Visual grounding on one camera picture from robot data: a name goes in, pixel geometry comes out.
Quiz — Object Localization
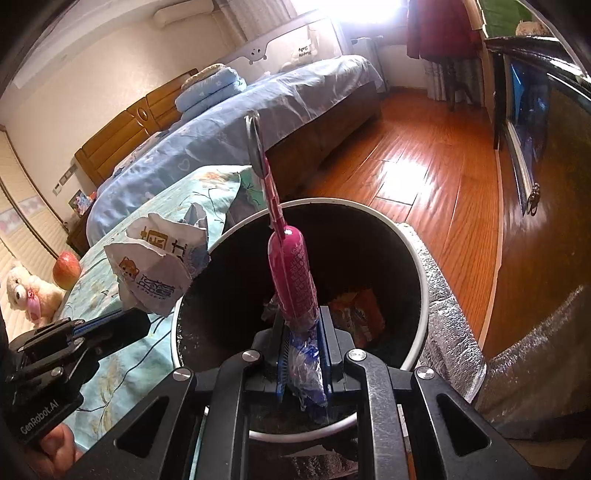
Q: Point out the small patterned pillow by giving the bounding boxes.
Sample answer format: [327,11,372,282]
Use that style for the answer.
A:
[180,64,232,88]

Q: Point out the red yellow apple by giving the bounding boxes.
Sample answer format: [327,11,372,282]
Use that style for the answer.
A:
[52,253,81,291]

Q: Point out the blue sheeted bed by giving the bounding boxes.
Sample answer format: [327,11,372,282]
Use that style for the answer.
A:
[85,54,384,250]

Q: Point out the white crib rail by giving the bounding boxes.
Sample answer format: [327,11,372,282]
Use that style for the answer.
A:
[217,16,342,86]

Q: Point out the blue pink plastic wrapper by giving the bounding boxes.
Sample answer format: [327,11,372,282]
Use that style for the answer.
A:
[245,113,331,423]

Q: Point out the green storage box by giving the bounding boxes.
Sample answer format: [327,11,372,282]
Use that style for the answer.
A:
[478,0,541,35]

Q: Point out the grey patterned curtain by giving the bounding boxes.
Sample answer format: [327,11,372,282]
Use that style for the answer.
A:
[422,55,485,100]

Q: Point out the white air conditioner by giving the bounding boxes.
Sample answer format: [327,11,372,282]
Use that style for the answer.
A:
[154,0,217,26]

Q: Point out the dark wooden nightstand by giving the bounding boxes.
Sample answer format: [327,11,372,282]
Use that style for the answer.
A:
[67,217,95,257]

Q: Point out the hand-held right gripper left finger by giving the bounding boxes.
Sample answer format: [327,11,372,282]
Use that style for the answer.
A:
[78,318,288,480]

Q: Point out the floral light green sheet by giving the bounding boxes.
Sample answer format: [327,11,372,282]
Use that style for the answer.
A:
[60,166,259,480]

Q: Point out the louvered sliding wardrobe door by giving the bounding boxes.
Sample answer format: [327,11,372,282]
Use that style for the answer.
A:
[0,124,70,342]

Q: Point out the flat blue printed pillow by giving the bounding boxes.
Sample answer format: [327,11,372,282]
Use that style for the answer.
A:
[113,152,139,176]

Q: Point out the brown plush toy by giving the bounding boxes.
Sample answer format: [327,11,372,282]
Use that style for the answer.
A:
[515,21,552,38]

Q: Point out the person's left hand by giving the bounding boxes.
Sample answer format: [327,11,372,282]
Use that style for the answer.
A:
[39,422,86,480]

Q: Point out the brown wooden headboard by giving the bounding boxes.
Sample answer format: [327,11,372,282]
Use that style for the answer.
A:
[74,69,199,188]

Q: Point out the silver foil mat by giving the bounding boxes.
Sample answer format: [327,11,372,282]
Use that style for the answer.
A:
[397,222,591,425]

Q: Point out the white radiator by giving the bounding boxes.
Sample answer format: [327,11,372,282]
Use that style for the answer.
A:
[353,37,384,81]

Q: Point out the wall switch panel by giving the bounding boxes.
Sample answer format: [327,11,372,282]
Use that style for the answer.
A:
[53,168,77,195]

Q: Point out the folded light blue blanket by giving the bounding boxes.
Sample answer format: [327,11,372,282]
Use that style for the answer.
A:
[175,66,247,114]

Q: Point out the dark red coat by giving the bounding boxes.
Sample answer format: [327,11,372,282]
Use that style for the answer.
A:
[406,0,483,61]

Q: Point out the bright window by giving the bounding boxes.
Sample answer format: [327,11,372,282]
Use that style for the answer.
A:
[295,0,409,28]

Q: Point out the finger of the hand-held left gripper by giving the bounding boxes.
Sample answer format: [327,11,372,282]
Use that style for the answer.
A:
[78,307,153,357]
[69,308,134,339]

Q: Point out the yellow snack packet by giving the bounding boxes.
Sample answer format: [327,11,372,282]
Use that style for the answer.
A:
[328,288,386,347]

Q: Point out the white paper wrapper cartoon print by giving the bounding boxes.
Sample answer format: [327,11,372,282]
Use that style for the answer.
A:
[104,212,211,317]

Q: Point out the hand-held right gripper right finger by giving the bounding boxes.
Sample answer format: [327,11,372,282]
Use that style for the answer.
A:
[318,306,541,480]

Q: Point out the cream teddy bear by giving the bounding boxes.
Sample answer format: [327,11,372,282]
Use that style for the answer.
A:
[6,263,68,328]

